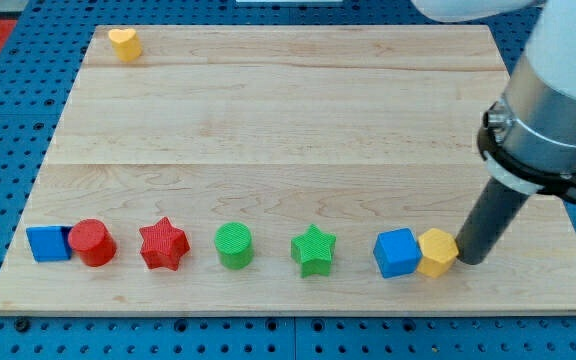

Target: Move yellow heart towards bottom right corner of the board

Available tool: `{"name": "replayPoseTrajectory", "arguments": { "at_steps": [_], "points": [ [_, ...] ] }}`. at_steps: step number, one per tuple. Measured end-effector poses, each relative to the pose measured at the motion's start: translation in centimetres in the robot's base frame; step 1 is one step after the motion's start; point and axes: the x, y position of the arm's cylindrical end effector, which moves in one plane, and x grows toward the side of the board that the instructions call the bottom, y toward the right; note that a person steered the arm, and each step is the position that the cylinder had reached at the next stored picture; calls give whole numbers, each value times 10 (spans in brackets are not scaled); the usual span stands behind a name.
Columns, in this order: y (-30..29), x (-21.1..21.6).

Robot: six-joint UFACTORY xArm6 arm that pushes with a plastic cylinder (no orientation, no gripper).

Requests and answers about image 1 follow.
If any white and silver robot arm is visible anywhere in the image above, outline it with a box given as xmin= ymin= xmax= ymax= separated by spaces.
xmin=478 ymin=0 xmax=576 ymax=203

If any light wooden board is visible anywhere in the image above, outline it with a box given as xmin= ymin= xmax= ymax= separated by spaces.
xmin=0 ymin=25 xmax=576 ymax=317

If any yellow heart block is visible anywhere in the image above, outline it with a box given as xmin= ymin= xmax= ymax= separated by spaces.
xmin=108 ymin=28 xmax=142 ymax=62

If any green star block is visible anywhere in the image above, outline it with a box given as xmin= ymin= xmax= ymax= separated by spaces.
xmin=291 ymin=224 xmax=337 ymax=278

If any green cylinder block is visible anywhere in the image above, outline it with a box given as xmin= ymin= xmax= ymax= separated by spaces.
xmin=214 ymin=222 xmax=254 ymax=270

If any blue cube block right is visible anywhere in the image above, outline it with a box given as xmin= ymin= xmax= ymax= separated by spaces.
xmin=373 ymin=228 xmax=422 ymax=278

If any blue cube block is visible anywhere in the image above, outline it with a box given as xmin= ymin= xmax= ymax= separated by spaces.
xmin=373 ymin=228 xmax=422 ymax=278
xmin=26 ymin=225 xmax=72 ymax=262

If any red star block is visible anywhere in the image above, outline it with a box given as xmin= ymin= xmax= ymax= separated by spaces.
xmin=139 ymin=217 xmax=190 ymax=271

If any yellow hexagon block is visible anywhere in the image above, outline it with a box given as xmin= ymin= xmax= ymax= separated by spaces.
xmin=416 ymin=228 xmax=459 ymax=278

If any red cylinder block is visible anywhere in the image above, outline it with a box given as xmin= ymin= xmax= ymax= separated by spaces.
xmin=68 ymin=219 xmax=117 ymax=267

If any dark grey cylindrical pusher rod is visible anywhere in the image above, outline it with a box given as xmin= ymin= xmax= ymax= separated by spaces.
xmin=456 ymin=178 xmax=529 ymax=265

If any blue cube block left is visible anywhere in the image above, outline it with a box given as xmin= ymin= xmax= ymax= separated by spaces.
xmin=26 ymin=225 xmax=72 ymax=262

